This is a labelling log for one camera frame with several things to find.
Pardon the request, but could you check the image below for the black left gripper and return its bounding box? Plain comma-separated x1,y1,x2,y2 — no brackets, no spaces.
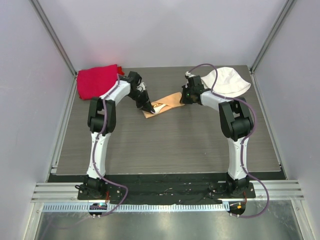
127,89,155,114

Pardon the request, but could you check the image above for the white ceramic spoon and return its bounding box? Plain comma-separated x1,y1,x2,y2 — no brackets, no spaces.
151,104,167,115

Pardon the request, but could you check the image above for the beige satin napkin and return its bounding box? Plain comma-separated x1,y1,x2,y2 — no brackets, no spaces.
142,92,184,119

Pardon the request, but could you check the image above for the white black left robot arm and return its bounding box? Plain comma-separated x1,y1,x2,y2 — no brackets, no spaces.
86,71,155,181

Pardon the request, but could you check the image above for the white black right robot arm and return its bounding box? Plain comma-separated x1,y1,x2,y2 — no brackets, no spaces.
180,72,254,198

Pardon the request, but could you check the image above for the white bucket hat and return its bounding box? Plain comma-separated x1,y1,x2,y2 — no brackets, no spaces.
201,67,251,98

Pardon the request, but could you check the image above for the red folded cloth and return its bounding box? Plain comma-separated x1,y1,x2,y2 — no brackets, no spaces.
76,64,125,101

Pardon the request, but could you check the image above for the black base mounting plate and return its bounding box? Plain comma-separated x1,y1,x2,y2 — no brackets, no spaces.
48,173,256,205

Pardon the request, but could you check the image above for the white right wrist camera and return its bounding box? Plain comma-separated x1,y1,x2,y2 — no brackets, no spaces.
184,71,195,79

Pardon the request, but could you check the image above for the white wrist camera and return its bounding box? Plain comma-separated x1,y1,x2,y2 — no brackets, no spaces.
184,71,195,79
137,82,146,92

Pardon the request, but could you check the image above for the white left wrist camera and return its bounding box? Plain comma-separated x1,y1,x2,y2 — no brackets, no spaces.
137,82,146,92

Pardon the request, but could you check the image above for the aluminium frame rail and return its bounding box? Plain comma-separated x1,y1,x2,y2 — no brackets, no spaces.
31,180,304,205

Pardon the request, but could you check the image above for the white slotted cable duct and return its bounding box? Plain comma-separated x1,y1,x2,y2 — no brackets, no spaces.
42,202,230,213

